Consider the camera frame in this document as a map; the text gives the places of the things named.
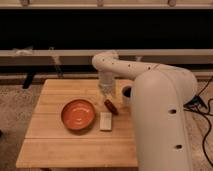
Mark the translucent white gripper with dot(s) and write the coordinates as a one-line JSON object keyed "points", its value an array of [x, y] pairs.
{"points": [[107, 83]]}

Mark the orange ceramic bowl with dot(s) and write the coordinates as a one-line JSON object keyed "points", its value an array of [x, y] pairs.
{"points": [[78, 114]]}

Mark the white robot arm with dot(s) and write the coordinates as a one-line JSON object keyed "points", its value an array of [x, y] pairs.
{"points": [[158, 95]]}

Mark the dark red oblong object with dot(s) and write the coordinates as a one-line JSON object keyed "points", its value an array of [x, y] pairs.
{"points": [[110, 106]]}

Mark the white mug dark inside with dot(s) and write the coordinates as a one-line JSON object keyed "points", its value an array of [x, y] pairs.
{"points": [[126, 95]]}

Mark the white rectangular block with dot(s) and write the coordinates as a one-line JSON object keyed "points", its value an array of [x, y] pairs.
{"points": [[105, 121]]}

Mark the black table leg bracket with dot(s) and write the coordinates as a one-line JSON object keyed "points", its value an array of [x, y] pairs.
{"points": [[28, 80]]}

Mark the white horizontal rail beam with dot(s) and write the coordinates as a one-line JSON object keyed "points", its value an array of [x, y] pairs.
{"points": [[67, 57]]}

